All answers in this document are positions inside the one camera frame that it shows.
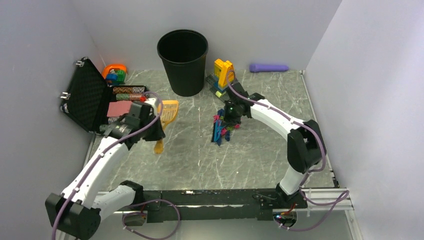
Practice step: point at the black poker chip case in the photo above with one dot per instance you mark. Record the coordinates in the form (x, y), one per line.
(88, 96)

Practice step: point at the purple cylinder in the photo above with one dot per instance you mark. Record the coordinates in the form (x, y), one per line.
(256, 68)

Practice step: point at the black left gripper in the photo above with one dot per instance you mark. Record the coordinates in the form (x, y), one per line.
(159, 133)

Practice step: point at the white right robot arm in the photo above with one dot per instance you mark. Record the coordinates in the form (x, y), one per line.
(305, 145)

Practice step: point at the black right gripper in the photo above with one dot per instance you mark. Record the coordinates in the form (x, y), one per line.
(227, 117)

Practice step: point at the yellow slotted plastic scoop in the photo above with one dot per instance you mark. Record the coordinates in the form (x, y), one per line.
(169, 114)

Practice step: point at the black plastic trash bin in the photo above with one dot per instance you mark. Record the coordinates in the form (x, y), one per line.
(183, 53)

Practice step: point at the pink paper scrap centre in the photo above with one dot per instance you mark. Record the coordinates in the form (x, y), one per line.
(217, 116)

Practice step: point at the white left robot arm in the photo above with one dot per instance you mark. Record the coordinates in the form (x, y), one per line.
(78, 210)

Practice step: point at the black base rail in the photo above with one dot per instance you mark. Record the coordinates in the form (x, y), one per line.
(215, 204)

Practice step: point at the blue brush with black bristles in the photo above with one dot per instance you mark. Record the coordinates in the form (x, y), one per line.
(218, 127)

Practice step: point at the yellow toy brick building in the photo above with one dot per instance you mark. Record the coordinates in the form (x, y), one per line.
(223, 73)

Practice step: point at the orange tape dispenser toy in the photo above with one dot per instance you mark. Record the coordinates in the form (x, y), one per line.
(115, 74)

